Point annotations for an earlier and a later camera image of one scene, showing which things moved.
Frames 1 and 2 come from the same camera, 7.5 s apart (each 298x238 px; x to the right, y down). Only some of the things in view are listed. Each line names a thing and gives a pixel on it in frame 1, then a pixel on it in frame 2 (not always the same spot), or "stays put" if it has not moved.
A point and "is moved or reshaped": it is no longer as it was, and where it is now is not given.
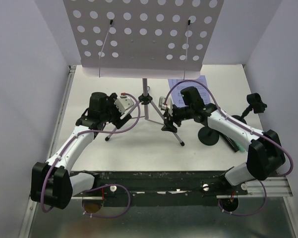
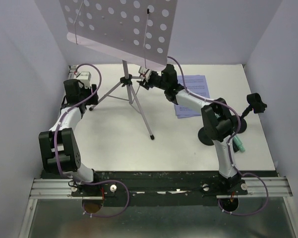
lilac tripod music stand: (143, 39) is moved or reshaped
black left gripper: (118, 122) to (94, 99)
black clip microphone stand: (256, 104) stays put
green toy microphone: (241, 148) stays put
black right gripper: (169, 120) to (147, 85)
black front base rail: (163, 188) stays put
